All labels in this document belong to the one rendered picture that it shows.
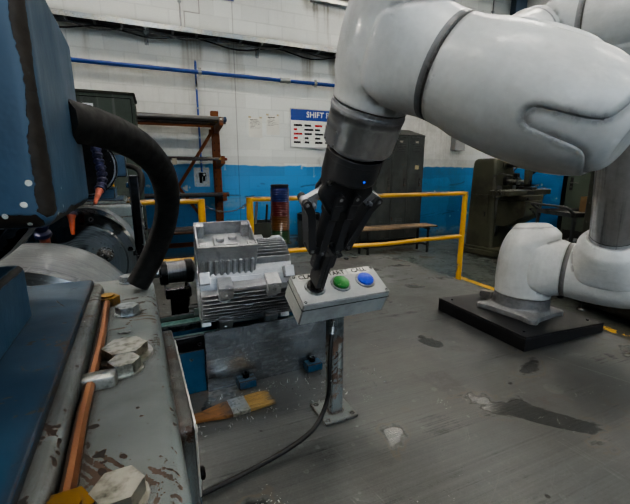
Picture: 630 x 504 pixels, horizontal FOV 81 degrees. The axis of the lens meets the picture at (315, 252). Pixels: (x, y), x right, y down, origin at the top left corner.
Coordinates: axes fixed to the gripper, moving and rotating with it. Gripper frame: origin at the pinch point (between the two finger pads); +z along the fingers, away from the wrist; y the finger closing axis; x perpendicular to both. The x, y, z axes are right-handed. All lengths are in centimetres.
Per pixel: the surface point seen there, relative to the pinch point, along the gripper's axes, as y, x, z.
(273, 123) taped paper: -178, -500, 173
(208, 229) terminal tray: 12.2, -28.3, 12.6
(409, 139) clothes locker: -400, -439, 163
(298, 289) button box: 3.0, -0.1, 4.7
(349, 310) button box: -6.0, 3.5, 8.1
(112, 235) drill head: 32, -44, 24
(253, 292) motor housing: 5.2, -14.1, 19.4
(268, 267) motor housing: 1.2, -17.7, 15.9
